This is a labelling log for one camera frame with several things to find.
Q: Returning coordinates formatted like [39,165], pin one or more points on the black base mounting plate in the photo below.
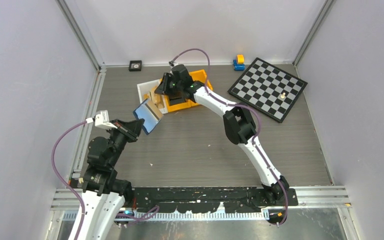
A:
[200,200]

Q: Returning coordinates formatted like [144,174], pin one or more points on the blue leather card holder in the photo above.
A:
[142,112]

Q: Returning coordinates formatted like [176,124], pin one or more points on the orange plastic bin left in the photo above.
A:
[167,87]

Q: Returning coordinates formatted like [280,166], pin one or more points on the black object in bin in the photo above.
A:
[176,100]

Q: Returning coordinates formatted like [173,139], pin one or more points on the gold card pocket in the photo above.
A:
[155,98]

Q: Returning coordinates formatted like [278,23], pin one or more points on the black white chessboard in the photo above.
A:
[261,85]

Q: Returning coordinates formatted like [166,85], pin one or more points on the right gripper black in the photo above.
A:
[162,88]

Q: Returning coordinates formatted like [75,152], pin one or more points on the gold card magnetic stripe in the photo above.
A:
[154,110]

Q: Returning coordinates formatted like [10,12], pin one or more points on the small black square device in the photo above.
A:
[135,66]

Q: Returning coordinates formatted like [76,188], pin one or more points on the white plastic bin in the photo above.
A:
[145,88]

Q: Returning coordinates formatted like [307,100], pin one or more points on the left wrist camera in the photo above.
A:
[101,120]

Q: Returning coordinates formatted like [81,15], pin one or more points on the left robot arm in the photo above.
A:
[102,193]

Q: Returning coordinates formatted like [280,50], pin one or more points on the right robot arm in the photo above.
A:
[239,125]

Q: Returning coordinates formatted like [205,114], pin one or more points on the tan items in white bin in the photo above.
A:
[161,105]

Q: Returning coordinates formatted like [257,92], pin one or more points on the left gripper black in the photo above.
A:
[131,129]

